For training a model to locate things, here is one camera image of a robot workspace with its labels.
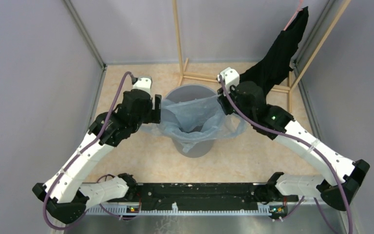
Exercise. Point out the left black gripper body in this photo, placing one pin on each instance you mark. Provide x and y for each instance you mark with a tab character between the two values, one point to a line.
153	115

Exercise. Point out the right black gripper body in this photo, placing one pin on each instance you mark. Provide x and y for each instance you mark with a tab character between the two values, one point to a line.
227	106

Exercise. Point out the light blue trash bag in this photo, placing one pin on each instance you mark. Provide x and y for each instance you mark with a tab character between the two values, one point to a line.
195	125

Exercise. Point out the grey plastic trash bin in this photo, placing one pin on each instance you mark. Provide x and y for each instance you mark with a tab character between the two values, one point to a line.
185	93

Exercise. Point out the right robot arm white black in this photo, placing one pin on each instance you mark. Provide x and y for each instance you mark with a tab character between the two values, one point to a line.
339	178

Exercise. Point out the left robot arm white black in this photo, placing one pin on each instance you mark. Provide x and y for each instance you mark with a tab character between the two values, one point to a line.
65	196

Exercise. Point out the wooden clothes rack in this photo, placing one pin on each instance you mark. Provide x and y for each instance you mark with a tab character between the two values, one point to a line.
329	17

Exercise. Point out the black hanging garment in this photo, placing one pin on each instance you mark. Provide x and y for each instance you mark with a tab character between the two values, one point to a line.
274	68

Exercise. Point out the pink clothes hanger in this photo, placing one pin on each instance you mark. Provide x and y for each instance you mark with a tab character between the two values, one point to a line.
298	9

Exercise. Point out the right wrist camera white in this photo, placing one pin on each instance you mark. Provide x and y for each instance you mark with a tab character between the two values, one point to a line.
230	77

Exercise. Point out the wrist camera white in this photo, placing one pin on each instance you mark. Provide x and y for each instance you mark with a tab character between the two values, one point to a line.
230	77
143	83

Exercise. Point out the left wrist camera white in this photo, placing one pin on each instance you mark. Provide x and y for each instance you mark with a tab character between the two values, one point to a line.
143	83

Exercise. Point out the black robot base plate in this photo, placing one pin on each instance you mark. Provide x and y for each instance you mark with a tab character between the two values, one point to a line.
204	196

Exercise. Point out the white slotted cable duct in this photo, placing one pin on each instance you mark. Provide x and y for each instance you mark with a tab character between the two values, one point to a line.
123	210

